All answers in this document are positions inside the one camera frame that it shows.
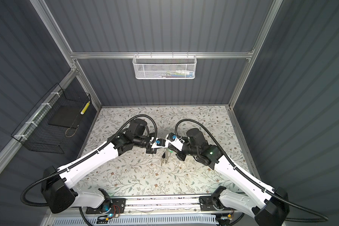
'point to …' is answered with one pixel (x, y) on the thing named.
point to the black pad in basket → (68, 116)
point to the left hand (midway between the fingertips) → (167, 142)
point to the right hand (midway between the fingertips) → (172, 147)
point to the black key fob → (163, 156)
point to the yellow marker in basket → (84, 108)
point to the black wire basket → (51, 125)
